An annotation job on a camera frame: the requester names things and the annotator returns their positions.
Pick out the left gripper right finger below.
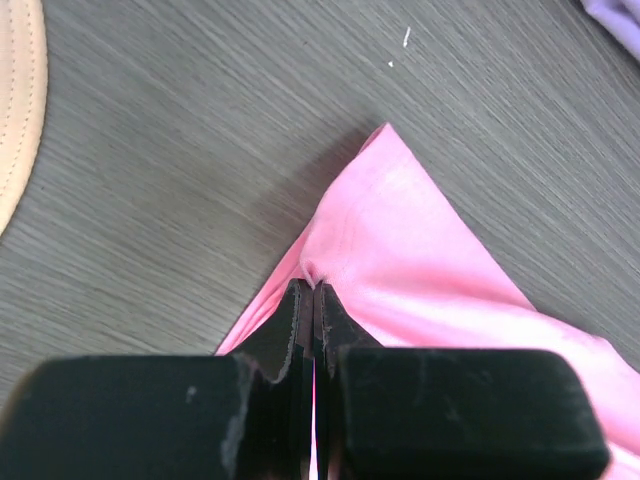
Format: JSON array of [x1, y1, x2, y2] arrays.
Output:
[[313, 283, 611, 479]]

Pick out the pink t shirt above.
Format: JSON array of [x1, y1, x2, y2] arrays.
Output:
[[219, 124, 639, 479]]

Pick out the beige crumpled cloth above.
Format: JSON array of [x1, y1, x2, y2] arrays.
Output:
[[0, 0, 48, 229]]

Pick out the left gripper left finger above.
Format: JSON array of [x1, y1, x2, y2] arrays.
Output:
[[1, 280, 313, 479]]

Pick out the lavender t shirt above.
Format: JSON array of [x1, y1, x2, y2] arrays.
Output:
[[581, 0, 640, 60]]

